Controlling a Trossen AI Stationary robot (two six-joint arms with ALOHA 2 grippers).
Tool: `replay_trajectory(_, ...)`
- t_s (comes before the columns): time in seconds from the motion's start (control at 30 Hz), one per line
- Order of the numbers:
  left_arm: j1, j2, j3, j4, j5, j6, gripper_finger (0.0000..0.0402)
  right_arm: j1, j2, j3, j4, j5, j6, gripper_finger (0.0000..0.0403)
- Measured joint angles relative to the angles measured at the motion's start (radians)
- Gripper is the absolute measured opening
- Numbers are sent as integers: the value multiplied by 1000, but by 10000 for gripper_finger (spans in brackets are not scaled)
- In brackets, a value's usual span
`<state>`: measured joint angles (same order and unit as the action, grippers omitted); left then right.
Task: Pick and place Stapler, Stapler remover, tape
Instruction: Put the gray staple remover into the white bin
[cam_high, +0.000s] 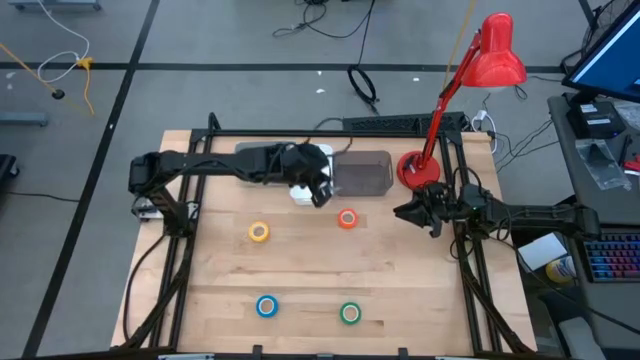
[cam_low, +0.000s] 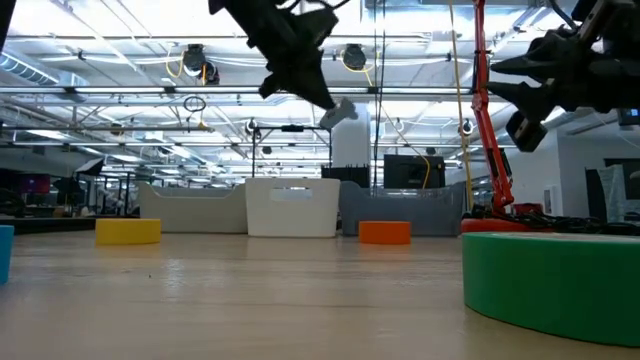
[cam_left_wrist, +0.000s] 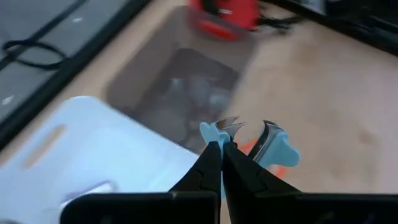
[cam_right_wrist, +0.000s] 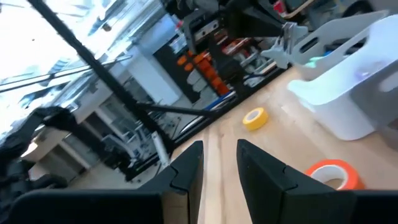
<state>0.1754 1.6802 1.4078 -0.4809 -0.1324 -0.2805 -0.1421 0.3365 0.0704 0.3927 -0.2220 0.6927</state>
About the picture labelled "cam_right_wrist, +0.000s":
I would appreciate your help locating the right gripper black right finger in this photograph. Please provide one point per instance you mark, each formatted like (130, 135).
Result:
(270, 193)

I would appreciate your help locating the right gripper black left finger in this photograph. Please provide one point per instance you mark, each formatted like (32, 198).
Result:
(186, 174)

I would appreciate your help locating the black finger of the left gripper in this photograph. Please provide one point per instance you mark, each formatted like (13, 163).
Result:
(255, 25)

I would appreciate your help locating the mint green stapler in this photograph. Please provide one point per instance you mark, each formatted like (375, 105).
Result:
(314, 61)

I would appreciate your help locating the yellow tape roll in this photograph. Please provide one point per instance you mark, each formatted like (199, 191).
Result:
(262, 119)

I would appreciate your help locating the orange tape roll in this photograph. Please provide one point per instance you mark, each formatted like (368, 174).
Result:
(354, 177)

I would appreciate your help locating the shelf with small parts bins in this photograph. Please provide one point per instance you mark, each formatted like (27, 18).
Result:
(202, 67)

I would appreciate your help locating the light grey plastic bin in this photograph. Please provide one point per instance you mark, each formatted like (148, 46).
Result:
(342, 25)

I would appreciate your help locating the white plastic bin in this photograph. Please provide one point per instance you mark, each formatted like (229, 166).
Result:
(326, 124)

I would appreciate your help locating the black aluminium table frame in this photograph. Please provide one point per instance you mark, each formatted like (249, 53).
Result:
(91, 62)

